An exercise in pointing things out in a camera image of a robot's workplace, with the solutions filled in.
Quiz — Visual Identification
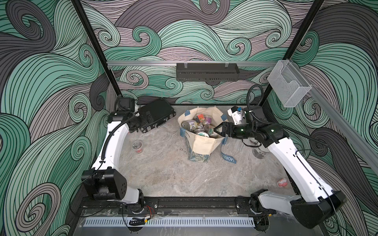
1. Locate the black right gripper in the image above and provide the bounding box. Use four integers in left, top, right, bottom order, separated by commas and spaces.
214, 122, 255, 138

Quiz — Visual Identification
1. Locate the black hard case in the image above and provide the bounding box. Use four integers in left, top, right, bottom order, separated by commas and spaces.
138, 98, 176, 133

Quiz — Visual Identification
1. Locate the aluminium wall rail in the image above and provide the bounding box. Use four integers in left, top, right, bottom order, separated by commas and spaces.
106, 60, 277, 67

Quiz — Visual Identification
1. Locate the silver lid seed jar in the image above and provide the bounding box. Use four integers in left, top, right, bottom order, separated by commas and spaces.
253, 146, 270, 159

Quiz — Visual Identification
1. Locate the black perforated wall shelf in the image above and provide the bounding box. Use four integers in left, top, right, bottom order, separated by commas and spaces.
176, 64, 240, 83

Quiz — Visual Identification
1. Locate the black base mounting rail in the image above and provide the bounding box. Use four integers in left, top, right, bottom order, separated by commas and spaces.
79, 196, 277, 216

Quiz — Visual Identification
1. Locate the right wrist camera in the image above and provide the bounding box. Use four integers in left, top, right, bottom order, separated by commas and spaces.
227, 106, 246, 125

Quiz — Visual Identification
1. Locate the purple label seed jar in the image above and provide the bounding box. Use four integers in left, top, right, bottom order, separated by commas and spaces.
204, 115, 212, 124

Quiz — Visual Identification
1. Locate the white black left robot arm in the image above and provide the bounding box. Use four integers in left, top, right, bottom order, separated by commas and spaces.
81, 111, 145, 206

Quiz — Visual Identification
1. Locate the white slotted cable duct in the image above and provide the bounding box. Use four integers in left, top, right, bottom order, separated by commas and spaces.
83, 216, 255, 228

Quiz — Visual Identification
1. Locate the red label seed jar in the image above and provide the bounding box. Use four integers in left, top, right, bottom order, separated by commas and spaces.
132, 140, 143, 153

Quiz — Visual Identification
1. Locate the pink red small toy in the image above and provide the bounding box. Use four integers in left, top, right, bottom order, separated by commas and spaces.
277, 178, 288, 187

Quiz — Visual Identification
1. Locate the teal label seed jar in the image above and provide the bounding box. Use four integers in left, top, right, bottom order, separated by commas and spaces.
196, 131, 210, 138

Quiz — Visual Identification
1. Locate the clear acrylic wall box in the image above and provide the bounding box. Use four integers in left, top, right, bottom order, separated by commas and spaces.
268, 60, 312, 108

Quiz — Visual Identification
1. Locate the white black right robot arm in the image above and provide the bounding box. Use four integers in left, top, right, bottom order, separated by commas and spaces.
214, 122, 347, 229

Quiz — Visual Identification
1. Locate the beige canvas tote bag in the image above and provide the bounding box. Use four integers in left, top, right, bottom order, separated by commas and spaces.
178, 106, 227, 162

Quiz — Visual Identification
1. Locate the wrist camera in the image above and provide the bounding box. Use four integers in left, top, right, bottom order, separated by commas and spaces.
227, 106, 246, 125
116, 97, 135, 112

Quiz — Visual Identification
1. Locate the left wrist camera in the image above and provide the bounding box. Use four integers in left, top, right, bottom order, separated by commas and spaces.
116, 97, 135, 112

